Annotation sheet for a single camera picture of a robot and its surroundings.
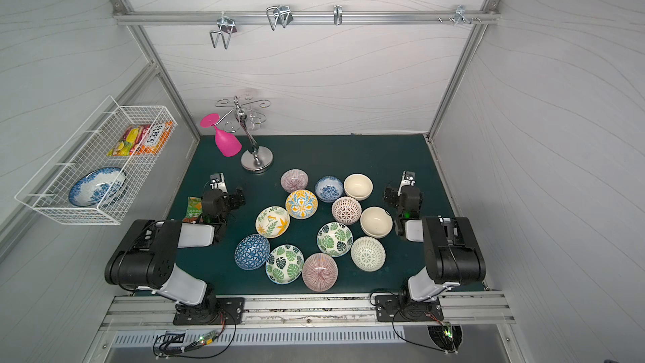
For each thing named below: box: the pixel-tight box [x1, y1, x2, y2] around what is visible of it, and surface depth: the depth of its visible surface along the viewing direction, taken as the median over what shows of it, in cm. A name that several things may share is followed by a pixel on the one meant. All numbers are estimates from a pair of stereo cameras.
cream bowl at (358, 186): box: [343, 173, 374, 201], surface depth 100 cm
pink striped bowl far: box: [280, 168, 310, 193], surface depth 103 cm
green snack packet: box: [182, 196, 203, 224], surface depth 93 cm
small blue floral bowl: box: [314, 175, 344, 204], surface depth 101 cm
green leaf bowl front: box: [265, 244, 305, 285], surface depth 83 cm
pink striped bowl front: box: [301, 252, 339, 293], surface depth 80 cm
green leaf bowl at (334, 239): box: [316, 221, 354, 258], surface depth 88 cm
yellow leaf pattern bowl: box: [254, 205, 292, 239], surface depth 92 cm
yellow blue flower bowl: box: [285, 189, 319, 221], surface depth 97 cm
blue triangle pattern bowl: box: [233, 233, 271, 271], surface depth 85 cm
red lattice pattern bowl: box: [331, 196, 362, 227], surface depth 95 cm
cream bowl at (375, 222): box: [359, 205, 394, 239], surface depth 92 cm
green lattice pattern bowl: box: [350, 236, 387, 273], surface depth 84 cm
